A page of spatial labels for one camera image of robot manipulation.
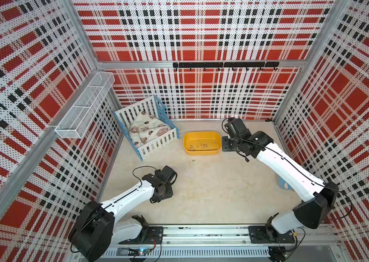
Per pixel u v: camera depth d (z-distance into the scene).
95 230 0.40
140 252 0.69
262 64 0.88
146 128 1.14
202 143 1.08
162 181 0.63
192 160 1.01
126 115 1.03
